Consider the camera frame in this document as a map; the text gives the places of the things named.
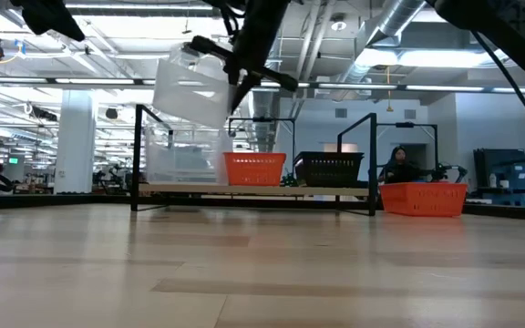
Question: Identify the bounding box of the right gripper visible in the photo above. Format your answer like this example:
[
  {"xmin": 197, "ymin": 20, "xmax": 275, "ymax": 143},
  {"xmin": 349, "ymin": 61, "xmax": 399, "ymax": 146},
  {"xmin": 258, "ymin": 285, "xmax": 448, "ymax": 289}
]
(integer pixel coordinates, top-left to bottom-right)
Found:
[{"xmin": 188, "ymin": 0, "xmax": 299, "ymax": 114}]

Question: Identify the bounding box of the black background frame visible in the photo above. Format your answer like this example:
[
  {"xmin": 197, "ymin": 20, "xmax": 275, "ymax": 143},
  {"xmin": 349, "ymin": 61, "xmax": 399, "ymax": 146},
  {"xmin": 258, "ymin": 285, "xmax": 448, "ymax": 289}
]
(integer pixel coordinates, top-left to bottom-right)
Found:
[
  {"xmin": 227, "ymin": 116, "xmax": 296, "ymax": 177},
  {"xmin": 375, "ymin": 121, "xmax": 440, "ymax": 172}
]

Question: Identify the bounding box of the white pillar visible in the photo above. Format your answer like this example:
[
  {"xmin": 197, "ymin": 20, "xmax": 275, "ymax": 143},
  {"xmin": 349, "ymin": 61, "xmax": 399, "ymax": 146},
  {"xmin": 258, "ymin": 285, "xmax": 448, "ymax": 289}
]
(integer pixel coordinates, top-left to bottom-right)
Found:
[{"xmin": 54, "ymin": 89, "xmax": 98, "ymax": 195}]

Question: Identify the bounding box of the black aluminium rig frame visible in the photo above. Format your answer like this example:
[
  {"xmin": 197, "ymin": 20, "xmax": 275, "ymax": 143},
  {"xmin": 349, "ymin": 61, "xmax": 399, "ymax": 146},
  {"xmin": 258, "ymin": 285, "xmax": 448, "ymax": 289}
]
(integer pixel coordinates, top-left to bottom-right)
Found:
[{"xmin": 0, "ymin": 193, "xmax": 525, "ymax": 224}]

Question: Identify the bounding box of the silver spiral ceiling duct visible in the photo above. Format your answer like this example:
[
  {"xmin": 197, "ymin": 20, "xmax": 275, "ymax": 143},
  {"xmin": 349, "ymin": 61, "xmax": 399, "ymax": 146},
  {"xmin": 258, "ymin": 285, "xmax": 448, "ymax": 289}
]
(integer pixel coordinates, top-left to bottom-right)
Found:
[
  {"xmin": 251, "ymin": 88, "xmax": 286, "ymax": 154},
  {"xmin": 330, "ymin": 0, "xmax": 427, "ymax": 87}
]

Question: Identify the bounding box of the person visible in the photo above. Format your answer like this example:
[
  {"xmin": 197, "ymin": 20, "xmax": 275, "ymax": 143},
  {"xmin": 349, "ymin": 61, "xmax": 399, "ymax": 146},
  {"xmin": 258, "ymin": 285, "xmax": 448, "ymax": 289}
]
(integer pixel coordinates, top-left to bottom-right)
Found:
[{"xmin": 377, "ymin": 145, "xmax": 424, "ymax": 185}]

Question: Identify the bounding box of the orange plastic basket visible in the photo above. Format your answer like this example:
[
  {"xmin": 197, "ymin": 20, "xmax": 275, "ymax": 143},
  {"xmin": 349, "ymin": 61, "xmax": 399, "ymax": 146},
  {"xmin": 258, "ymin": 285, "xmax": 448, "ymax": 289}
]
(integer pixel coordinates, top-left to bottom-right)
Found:
[
  {"xmin": 222, "ymin": 151, "xmax": 288, "ymax": 187},
  {"xmin": 378, "ymin": 181, "xmax": 469, "ymax": 218}
]

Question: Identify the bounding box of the blue machine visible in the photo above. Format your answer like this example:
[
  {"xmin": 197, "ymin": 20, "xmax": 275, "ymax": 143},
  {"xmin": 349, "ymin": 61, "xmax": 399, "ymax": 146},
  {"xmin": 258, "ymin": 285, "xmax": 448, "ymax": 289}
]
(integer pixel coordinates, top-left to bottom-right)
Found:
[{"xmin": 473, "ymin": 148, "xmax": 525, "ymax": 210}]

